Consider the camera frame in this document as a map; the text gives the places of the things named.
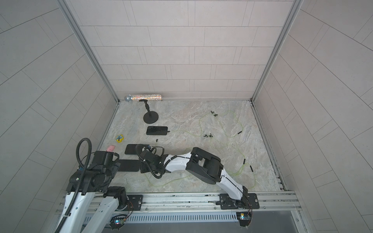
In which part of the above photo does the left controller board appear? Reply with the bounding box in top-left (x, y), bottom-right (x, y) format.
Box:
top-left (109, 214), bottom-right (128, 231)

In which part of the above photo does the black round microphone stand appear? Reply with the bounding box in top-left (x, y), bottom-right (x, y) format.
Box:
top-left (139, 99), bottom-right (159, 124)

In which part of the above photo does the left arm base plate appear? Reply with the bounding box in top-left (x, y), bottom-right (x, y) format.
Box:
top-left (116, 195), bottom-right (143, 212)

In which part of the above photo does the right controller board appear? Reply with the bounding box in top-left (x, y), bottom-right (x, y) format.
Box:
top-left (236, 212), bottom-right (252, 227)

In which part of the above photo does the yellow tree eraser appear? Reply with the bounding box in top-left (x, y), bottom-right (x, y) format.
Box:
top-left (115, 134), bottom-right (124, 143)

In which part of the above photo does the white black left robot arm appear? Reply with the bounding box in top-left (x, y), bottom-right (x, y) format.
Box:
top-left (55, 151), bottom-right (130, 233)

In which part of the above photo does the blue-edged smartphone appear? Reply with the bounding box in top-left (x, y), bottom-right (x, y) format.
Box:
top-left (124, 144), bottom-right (144, 155)
top-left (118, 159), bottom-right (141, 172)

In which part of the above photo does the pink eraser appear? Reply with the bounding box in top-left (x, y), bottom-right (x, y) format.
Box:
top-left (106, 145), bottom-right (115, 152)

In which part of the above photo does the glitter handheld microphone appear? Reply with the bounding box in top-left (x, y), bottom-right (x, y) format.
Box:
top-left (124, 94), bottom-right (162, 102)

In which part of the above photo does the far black smartphone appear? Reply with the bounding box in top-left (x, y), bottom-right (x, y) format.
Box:
top-left (146, 126), bottom-right (169, 136)

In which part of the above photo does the aluminium front rail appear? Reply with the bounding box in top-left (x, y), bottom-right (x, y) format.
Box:
top-left (55, 190), bottom-right (302, 216)

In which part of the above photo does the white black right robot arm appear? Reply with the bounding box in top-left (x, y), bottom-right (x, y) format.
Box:
top-left (135, 144), bottom-right (250, 208)

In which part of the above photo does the controller board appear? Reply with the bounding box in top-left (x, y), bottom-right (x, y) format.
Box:
top-left (109, 214), bottom-right (128, 231)
top-left (236, 212), bottom-right (252, 227)

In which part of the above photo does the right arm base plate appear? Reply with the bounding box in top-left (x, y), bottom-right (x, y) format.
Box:
top-left (216, 193), bottom-right (260, 210)

